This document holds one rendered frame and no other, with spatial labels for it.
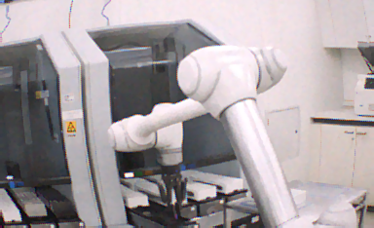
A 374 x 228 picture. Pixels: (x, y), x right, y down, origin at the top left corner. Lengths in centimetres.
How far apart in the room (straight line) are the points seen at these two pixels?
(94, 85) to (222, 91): 80
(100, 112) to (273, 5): 241
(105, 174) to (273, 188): 97
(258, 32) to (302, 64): 58
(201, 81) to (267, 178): 30
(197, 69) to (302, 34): 311
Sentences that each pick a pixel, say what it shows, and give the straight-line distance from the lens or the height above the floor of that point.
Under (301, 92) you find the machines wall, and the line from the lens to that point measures 429.
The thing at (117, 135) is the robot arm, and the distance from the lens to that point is 178.
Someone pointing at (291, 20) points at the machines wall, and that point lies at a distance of 428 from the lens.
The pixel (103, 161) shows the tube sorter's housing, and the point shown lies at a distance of 204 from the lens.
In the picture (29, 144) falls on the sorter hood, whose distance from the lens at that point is 190.
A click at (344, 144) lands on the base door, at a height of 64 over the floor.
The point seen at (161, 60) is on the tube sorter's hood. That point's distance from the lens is 215.
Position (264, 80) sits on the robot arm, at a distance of 142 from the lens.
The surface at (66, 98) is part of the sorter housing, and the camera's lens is 196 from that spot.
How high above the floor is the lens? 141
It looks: 5 degrees down
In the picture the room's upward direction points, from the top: 4 degrees counter-clockwise
